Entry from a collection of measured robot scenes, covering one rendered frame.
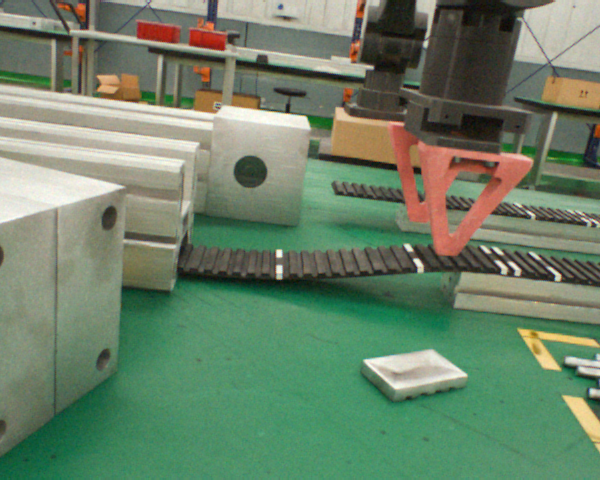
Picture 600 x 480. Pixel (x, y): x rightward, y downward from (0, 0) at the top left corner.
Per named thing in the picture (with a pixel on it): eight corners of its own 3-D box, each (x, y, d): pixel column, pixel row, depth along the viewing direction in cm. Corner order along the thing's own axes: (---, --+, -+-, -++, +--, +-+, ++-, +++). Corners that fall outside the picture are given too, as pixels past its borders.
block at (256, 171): (294, 195, 70) (305, 114, 67) (297, 226, 58) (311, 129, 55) (217, 186, 69) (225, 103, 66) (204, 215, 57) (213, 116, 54)
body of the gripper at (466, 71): (427, 130, 36) (453, 0, 34) (393, 112, 46) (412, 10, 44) (529, 144, 37) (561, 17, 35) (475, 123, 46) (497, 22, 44)
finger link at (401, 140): (387, 236, 42) (413, 102, 40) (371, 209, 49) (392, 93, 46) (479, 246, 43) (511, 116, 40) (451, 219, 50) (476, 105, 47)
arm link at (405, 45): (400, 81, 110) (371, 77, 110) (411, 23, 107) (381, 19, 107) (405, 85, 101) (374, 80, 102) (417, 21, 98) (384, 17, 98)
